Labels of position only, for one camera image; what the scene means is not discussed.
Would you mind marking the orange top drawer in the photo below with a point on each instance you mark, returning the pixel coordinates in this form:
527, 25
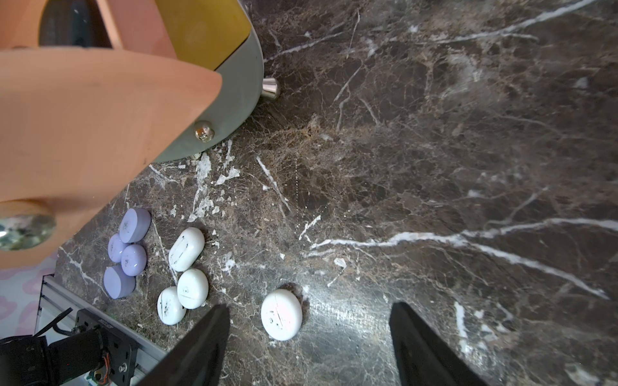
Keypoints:
79, 124

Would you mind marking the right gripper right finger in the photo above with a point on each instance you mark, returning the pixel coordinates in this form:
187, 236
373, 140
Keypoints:
422, 357

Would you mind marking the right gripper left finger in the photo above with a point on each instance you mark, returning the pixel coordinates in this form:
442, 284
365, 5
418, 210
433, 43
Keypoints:
198, 358

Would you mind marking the grey bottom drawer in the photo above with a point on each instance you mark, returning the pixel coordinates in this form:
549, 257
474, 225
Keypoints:
242, 84

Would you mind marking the white earphone case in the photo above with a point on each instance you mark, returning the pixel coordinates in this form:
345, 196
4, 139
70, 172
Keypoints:
281, 315
169, 307
193, 289

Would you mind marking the white earphone case right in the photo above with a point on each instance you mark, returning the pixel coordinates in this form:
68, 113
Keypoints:
281, 315

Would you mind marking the white earphone case middle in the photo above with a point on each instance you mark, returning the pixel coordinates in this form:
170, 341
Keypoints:
193, 289

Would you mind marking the purple earphone case upper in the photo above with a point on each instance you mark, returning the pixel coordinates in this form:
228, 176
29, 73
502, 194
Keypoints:
134, 225

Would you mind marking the purple earphone case left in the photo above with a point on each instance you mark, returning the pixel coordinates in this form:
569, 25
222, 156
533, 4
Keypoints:
115, 248

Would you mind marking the yellow drawer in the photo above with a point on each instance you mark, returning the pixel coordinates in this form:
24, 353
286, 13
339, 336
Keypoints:
204, 32

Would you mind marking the white earphone case lower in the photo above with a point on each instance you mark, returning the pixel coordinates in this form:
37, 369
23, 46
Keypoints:
169, 307

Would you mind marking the purple earphone case middle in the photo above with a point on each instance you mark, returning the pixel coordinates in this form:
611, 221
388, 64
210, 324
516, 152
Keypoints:
134, 260

